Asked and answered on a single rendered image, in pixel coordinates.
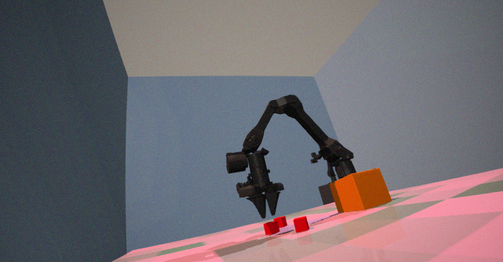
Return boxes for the red cube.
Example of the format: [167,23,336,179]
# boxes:
[263,221,280,235]
[293,216,310,233]
[273,216,287,228]

